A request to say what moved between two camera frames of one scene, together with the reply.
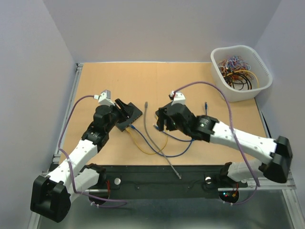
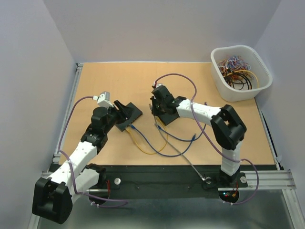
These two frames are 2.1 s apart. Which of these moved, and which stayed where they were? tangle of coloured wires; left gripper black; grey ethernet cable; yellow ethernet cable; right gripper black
Moved: right gripper black; grey ethernet cable
Stayed: tangle of coloured wires; yellow ethernet cable; left gripper black
